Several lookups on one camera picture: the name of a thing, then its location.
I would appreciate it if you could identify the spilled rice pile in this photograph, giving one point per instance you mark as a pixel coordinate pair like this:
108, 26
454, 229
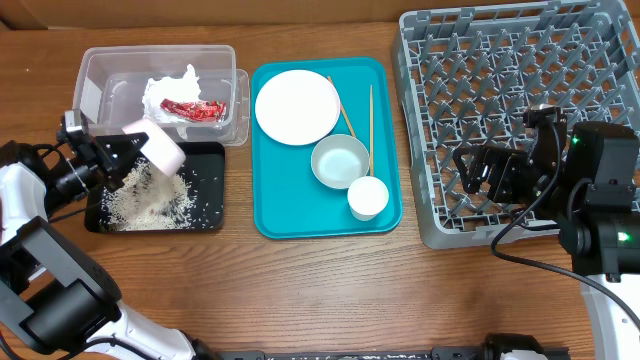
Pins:
151, 201

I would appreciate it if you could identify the clear plastic bin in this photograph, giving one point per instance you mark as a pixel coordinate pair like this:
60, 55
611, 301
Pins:
111, 83

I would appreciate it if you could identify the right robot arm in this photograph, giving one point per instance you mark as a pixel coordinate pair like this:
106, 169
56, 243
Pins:
579, 180

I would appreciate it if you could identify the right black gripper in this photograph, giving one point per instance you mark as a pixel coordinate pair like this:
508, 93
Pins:
507, 166

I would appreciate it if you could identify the black plastic tray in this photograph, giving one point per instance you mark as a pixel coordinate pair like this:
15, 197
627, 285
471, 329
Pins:
207, 157

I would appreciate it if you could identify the grey dishwasher rack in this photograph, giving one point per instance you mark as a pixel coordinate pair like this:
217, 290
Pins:
464, 76

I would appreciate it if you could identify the white napkin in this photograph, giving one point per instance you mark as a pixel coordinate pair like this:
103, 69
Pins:
181, 90

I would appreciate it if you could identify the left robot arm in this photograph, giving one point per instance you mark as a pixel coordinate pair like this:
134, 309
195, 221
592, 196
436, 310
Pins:
55, 297

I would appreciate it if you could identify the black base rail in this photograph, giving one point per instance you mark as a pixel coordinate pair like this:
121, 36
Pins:
498, 346

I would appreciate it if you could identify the white paper cup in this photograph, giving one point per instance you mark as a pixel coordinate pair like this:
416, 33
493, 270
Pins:
367, 197

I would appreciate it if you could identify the pink bowl with rice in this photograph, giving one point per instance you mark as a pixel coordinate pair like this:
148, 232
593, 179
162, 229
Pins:
160, 149

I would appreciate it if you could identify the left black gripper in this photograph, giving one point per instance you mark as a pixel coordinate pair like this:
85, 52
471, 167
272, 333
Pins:
109, 146

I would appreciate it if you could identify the grey-green bowl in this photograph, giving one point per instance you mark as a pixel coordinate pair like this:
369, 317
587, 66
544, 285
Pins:
338, 160

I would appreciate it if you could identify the pink round plate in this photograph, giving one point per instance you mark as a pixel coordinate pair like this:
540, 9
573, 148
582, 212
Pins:
297, 107

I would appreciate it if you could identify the red snack wrapper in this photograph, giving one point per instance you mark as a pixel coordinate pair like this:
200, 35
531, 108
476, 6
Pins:
197, 111

